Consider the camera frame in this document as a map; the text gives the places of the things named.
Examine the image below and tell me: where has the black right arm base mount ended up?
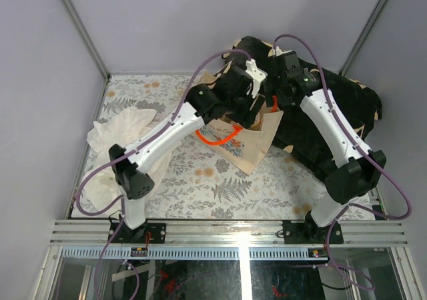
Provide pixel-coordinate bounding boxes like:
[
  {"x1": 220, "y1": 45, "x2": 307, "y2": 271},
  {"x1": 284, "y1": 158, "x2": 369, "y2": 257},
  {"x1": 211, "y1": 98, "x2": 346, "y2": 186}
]
[{"x1": 282, "y1": 220, "x2": 344, "y2": 245}]

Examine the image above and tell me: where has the aluminium corner frame post right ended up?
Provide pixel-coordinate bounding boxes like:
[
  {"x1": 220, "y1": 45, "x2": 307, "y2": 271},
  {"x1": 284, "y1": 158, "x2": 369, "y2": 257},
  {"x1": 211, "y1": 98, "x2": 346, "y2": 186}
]
[{"x1": 338, "y1": 0, "x2": 390, "y2": 76}]

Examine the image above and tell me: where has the aluminium front rail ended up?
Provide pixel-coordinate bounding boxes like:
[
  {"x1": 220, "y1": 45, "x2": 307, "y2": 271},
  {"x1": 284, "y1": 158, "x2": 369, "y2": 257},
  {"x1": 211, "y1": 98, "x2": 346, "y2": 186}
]
[{"x1": 49, "y1": 219, "x2": 408, "y2": 248}]

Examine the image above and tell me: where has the beige canvas tote bag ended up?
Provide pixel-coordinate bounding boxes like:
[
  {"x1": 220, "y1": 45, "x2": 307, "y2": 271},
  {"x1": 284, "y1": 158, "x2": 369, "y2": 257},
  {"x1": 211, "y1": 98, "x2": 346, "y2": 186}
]
[{"x1": 191, "y1": 70, "x2": 284, "y2": 176}]

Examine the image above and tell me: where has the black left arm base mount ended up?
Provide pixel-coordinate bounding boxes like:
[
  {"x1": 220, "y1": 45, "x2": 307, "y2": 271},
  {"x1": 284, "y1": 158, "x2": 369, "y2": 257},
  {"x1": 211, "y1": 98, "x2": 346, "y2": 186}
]
[{"x1": 112, "y1": 222, "x2": 167, "y2": 245}]

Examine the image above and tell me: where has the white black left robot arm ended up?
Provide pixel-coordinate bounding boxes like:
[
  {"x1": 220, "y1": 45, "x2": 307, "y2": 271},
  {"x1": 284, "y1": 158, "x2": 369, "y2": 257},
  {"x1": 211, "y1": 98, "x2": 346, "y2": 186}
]
[{"x1": 109, "y1": 61, "x2": 267, "y2": 243}]

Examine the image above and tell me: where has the white crumpled cloth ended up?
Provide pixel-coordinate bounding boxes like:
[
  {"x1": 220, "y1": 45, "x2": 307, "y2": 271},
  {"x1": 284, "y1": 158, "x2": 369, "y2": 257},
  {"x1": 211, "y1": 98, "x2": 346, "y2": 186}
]
[{"x1": 81, "y1": 107, "x2": 177, "y2": 214}]

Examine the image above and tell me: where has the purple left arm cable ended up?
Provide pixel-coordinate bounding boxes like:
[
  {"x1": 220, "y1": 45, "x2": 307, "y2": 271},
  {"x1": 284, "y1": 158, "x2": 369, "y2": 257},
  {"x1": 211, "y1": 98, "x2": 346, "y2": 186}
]
[{"x1": 75, "y1": 49, "x2": 253, "y2": 300}]

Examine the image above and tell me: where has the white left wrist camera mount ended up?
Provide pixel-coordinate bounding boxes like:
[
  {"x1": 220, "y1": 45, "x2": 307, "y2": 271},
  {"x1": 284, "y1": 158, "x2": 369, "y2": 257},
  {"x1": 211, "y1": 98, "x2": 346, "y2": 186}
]
[{"x1": 245, "y1": 59, "x2": 267, "y2": 99}]

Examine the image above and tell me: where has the grey slotted cable duct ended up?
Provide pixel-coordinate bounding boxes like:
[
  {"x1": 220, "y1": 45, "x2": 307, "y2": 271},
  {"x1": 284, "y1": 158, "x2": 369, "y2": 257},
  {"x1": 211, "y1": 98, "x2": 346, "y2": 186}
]
[{"x1": 63, "y1": 247, "x2": 328, "y2": 261}]

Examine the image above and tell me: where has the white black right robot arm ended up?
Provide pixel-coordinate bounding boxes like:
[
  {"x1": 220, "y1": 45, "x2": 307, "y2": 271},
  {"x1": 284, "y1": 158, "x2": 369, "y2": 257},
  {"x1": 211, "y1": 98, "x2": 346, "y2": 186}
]
[{"x1": 264, "y1": 47, "x2": 386, "y2": 244}]

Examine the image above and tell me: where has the black plush flower pillow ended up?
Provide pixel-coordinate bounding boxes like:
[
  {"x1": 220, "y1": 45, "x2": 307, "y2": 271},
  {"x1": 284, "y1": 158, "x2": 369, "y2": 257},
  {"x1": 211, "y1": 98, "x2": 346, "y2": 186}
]
[{"x1": 223, "y1": 36, "x2": 386, "y2": 184}]

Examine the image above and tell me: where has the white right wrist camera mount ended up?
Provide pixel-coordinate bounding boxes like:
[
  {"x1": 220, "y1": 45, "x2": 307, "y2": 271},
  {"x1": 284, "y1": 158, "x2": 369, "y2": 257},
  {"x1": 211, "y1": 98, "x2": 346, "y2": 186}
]
[{"x1": 272, "y1": 47, "x2": 292, "y2": 57}]

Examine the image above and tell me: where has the floral patterned table cloth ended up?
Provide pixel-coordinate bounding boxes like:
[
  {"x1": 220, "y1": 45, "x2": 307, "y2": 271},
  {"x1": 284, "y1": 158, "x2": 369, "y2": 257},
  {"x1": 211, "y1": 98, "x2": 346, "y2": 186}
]
[{"x1": 71, "y1": 75, "x2": 378, "y2": 220}]

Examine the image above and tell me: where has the aluminium corner frame post left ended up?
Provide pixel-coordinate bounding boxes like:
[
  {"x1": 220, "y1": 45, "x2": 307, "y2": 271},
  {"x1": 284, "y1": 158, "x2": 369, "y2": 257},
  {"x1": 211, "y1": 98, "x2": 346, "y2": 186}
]
[{"x1": 60, "y1": 0, "x2": 111, "y2": 80}]

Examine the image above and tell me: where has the wide cream jar wooden lid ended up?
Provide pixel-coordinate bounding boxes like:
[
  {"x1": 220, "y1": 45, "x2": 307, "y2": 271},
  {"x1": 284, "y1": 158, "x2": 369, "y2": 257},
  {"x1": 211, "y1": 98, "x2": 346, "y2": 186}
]
[{"x1": 251, "y1": 113, "x2": 262, "y2": 130}]

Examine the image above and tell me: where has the aluminium corner frame post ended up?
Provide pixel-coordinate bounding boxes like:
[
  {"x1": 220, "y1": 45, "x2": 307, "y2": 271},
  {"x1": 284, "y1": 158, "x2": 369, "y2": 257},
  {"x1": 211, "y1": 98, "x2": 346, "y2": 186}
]
[
  {"x1": 338, "y1": 0, "x2": 390, "y2": 76},
  {"x1": 60, "y1": 0, "x2": 111, "y2": 80}
]

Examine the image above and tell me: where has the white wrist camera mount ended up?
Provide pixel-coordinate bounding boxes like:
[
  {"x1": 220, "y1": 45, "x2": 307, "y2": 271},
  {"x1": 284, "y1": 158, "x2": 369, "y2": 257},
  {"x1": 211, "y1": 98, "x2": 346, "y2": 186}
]
[
  {"x1": 245, "y1": 59, "x2": 267, "y2": 99},
  {"x1": 272, "y1": 47, "x2": 292, "y2": 57}
]

